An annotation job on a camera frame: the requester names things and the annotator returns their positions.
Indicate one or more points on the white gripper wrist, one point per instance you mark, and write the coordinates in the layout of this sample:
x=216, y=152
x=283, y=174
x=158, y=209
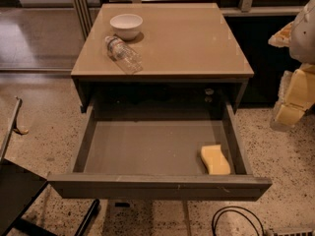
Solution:
x=304, y=39

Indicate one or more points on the yellow sponge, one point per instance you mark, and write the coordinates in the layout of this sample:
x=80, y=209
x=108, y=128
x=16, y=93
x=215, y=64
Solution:
x=214, y=160

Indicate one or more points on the black chair frame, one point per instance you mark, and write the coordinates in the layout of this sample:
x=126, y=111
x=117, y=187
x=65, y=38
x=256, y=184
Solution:
x=19, y=188

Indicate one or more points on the clear plastic water bottle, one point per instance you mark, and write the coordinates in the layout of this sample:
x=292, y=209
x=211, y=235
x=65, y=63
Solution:
x=125, y=57

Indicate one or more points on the open grey top drawer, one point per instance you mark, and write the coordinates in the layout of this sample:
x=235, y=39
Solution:
x=152, y=150

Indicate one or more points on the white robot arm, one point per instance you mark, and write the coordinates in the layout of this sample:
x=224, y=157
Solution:
x=301, y=48

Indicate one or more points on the white ceramic bowl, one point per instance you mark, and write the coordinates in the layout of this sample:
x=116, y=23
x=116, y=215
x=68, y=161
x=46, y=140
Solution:
x=126, y=26

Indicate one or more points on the grey cabinet with beige top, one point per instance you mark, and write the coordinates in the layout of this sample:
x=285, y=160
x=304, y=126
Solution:
x=179, y=41

